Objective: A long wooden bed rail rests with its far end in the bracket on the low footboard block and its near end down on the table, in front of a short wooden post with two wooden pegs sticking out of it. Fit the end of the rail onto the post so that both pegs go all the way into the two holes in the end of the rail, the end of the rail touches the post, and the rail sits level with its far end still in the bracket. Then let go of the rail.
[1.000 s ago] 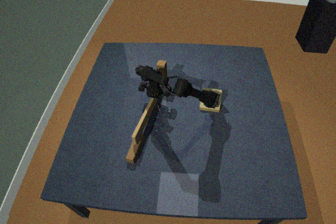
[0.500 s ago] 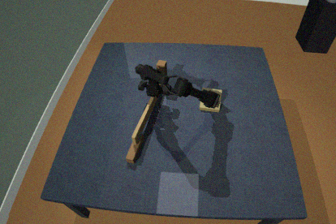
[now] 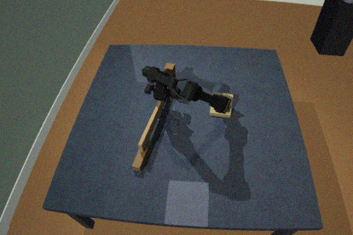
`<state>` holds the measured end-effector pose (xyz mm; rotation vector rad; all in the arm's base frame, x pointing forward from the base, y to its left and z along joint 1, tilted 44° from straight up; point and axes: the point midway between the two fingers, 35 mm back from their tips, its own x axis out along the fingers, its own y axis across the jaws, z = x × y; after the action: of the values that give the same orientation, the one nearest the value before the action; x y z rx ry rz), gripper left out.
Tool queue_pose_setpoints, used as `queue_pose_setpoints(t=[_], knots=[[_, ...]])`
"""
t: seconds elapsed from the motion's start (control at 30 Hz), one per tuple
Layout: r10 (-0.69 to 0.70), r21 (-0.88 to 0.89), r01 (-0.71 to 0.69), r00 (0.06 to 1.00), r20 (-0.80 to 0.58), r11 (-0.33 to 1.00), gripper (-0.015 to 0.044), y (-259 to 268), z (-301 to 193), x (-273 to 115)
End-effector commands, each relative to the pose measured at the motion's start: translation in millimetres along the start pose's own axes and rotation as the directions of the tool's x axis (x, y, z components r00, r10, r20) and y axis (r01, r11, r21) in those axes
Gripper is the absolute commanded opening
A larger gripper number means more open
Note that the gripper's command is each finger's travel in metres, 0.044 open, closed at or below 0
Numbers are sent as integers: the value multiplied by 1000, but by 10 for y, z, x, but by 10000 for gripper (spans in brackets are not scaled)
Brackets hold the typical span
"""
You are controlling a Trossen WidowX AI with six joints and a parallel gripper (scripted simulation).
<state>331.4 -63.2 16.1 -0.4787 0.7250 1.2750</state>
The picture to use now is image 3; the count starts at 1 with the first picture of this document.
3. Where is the long tan wooden rail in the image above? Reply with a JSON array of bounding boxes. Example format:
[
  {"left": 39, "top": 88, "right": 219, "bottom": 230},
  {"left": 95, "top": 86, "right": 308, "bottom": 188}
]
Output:
[{"left": 138, "top": 100, "right": 165, "bottom": 152}]

